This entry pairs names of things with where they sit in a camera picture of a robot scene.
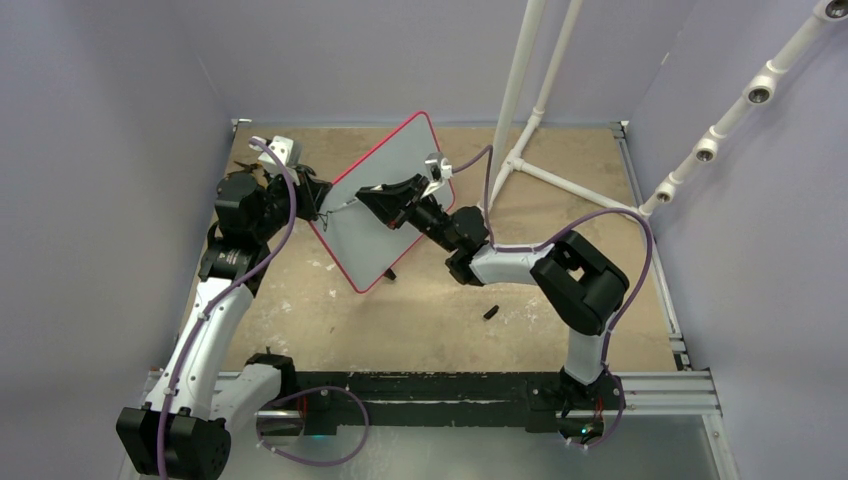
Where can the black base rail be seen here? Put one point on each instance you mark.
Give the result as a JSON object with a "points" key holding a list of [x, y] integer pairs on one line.
{"points": [[536, 402]]}

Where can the yellow black pliers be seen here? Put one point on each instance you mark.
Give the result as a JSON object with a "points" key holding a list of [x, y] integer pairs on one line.
{"points": [[255, 168]]}

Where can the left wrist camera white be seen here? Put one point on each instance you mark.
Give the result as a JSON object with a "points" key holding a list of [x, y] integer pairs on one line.
{"points": [[286, 149]]}

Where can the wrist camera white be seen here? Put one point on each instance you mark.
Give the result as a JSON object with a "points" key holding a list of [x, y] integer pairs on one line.
{"points": [[440, 171], [286, 149]]}

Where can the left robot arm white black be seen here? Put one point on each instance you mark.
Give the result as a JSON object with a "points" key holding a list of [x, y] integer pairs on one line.
{"points": [[185, 425]]}

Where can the black marker cap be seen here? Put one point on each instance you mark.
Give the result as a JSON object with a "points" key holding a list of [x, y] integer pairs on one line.
{"points": [[490, 313]]}

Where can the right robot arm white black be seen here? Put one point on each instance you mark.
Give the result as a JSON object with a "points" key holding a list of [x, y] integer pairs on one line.
{"points": [[584, 287]]}

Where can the aluminium table frame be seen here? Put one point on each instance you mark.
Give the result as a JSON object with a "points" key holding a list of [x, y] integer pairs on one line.
{"points": [[680, 393]]}

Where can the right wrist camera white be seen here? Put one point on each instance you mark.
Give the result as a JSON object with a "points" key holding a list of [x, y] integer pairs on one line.
{"points": [[440, 171]]}

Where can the black whiteboard marker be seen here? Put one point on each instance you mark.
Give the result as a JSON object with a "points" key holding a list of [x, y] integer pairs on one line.
{"points": [[343, 205]]}

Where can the whiteboard with red frame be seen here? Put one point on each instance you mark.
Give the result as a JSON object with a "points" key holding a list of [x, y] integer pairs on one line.
{"points": [[364, 221]]}

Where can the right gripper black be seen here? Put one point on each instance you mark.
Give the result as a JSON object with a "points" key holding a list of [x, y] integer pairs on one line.
{"points": [[388, 201]]}

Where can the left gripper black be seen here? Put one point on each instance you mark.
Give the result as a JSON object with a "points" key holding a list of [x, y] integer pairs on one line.
{"points": [[310, 194]]}

